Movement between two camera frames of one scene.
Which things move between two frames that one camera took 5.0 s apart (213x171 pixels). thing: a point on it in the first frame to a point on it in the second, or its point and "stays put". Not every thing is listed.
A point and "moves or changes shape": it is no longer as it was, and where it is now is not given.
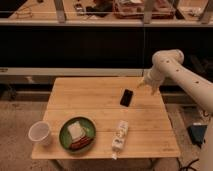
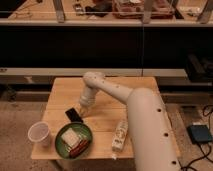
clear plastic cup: x=39 y=133 stays put
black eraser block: x=126 y=97 moves or changes shape
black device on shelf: x=79 y=9 stays put
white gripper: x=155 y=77 to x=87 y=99
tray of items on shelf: x=134 y=9 stays put
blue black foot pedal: x=197 y=134 stays put
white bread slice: x=76 y=130 to x=70 y=137
